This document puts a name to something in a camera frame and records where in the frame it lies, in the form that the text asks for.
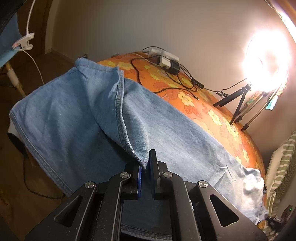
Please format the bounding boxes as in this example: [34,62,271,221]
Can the light blue denim pants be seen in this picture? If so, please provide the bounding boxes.
[10,58,266,240]

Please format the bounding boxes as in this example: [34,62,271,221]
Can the green striped white pillow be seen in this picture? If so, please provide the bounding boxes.
[263,131,296,235]

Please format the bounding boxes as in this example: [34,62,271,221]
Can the orange floral bedsheet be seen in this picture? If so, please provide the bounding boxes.
[101,53,264,221]

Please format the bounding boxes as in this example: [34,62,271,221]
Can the black power adapter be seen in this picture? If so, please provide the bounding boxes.
[168,60,180,75]

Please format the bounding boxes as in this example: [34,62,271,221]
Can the white power strip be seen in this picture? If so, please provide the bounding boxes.
[147,47,180,69]

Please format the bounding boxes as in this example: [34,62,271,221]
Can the colourful cloth on tripod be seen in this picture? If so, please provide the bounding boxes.
[265,95,278,111]

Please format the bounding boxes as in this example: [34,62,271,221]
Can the small black tripod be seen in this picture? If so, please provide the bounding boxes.
[212,83,253,126]

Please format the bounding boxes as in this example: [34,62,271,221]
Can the white clip lamp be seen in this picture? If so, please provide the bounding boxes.
[12,0,45,85]

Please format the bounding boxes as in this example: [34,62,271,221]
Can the blue chair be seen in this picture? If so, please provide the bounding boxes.
[0,13,22,67]

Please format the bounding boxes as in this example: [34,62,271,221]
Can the black inline cable switch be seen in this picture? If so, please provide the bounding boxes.
[192,78,204,89]

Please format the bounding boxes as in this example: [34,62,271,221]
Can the black cable on bed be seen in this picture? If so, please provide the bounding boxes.
[130,46,230,100]

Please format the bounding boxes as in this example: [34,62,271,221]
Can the bright ring light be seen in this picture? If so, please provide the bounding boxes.
[240,29,292,92]

